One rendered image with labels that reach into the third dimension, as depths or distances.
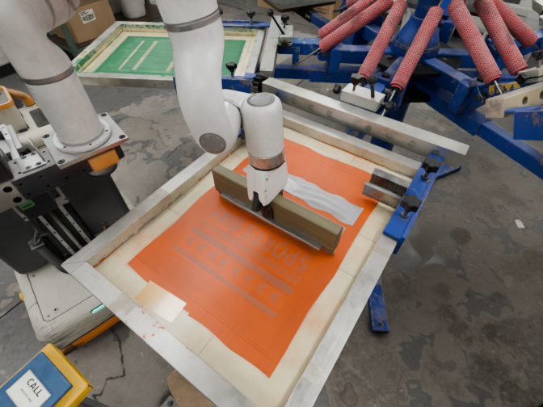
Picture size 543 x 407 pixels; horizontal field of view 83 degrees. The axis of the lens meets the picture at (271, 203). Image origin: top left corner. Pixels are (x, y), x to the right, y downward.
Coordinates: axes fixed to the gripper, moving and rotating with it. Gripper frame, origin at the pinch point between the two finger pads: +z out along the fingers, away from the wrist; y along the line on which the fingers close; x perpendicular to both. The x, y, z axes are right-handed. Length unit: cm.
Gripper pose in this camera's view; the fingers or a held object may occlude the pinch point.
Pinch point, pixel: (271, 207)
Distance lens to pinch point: 76.0
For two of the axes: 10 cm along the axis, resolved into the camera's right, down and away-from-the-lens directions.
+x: 8.2, 3.8, -4.3
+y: -5.7, 6.3, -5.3
